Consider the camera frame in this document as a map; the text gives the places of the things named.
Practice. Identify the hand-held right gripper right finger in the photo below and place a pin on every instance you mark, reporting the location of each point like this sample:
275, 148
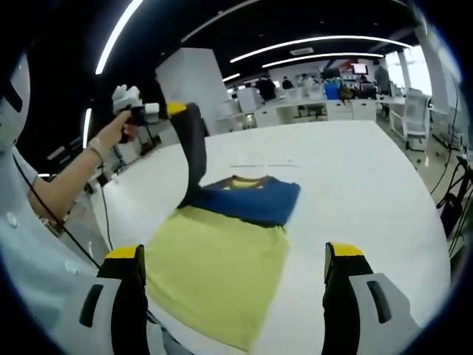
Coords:
343, 296

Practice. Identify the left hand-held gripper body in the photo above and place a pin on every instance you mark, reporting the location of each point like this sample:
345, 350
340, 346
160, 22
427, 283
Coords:
127, 98

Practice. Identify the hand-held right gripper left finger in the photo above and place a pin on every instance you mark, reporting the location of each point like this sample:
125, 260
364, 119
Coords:
125, 296

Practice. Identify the yellow blue grey garment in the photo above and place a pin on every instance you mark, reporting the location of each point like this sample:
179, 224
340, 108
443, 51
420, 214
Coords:
214, 266

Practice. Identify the person's left hand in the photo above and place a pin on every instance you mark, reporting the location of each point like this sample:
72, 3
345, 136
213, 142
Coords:
111, 131

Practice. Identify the row of white cabinets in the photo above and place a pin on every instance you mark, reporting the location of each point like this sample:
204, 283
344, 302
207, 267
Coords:
288, 111

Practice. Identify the black equipment stand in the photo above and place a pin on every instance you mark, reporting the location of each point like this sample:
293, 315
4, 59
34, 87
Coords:
449, 207

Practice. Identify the blue storage bin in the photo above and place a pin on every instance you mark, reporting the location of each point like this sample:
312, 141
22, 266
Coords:
332, 90

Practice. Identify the long ceiling light strip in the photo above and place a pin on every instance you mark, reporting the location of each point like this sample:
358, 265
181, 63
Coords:
332, 38
325, 55

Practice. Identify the red white monitor screen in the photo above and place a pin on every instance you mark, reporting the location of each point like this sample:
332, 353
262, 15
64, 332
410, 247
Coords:
359, 69

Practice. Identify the white office chair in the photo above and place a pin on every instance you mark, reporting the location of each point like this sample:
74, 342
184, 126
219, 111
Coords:
415, 111

